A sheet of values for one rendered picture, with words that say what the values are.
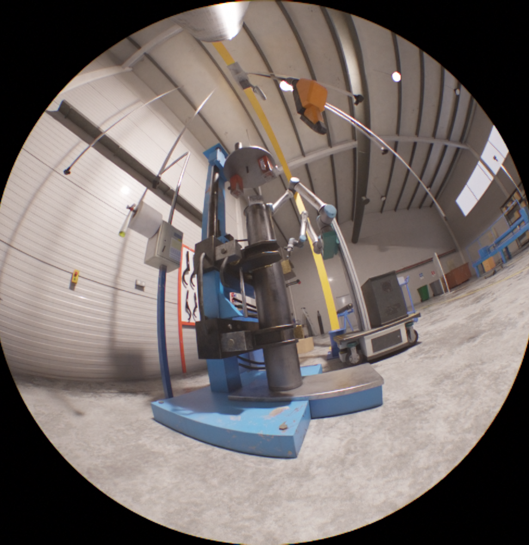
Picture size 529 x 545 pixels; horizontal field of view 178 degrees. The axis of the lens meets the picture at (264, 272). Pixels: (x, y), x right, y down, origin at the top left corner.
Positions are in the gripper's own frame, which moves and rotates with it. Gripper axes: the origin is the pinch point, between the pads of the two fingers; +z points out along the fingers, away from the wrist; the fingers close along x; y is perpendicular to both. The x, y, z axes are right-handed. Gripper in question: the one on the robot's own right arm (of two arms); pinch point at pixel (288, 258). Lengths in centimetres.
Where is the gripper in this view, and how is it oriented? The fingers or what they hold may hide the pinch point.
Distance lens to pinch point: 239.4
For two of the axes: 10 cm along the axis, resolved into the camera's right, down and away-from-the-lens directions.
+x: 1.5, 4.5, 8.8
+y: 9.5, 1.8, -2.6
